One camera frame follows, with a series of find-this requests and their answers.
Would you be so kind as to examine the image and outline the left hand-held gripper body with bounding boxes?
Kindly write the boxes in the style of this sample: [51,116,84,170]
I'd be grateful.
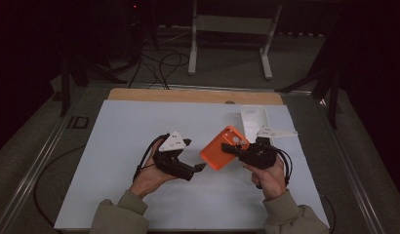
[152,130,196,182]

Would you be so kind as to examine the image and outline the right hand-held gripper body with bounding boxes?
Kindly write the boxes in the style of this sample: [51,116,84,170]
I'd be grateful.
[239,126,299,170]

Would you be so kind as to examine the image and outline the orange phone case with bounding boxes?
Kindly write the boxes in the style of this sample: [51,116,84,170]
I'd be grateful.
[199,125,251,172]

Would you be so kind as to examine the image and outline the long white tray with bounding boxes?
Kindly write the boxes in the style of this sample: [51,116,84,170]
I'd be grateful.
[239,104,279,147]

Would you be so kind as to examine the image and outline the person's left hand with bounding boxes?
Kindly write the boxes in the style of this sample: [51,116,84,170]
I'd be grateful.
[129,151,179,199]

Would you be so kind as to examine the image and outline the person's right hand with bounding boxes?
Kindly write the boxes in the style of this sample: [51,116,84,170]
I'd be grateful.
[243,155,287,201]

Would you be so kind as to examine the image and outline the white table mat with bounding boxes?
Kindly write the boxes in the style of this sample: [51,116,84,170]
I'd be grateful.
[54,99,331,231]

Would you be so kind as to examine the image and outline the black angled stand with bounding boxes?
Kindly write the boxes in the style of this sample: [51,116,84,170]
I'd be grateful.
[275,19,342,131]

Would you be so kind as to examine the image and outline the white metal stand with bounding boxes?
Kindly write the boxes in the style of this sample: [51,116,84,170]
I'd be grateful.
[187,0,284,81]

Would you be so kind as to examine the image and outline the black tripod stand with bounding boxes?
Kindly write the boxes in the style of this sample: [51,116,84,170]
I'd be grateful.
[60,55,128,118]

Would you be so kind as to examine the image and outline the left hand-held gripper cable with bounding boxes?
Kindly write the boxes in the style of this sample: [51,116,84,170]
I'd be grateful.
[33,135,170,229]

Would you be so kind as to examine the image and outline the hand-held gripper cable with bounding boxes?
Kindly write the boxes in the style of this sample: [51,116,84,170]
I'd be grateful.
[33,135,170,229]
[255,147,338,234]

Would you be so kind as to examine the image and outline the right hand-held gripper cable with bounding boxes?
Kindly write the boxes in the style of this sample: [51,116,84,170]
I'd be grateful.
[255,147,338,234]

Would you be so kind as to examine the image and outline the black floor cables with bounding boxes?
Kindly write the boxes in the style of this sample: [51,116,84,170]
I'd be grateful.
[128,52,191,91]

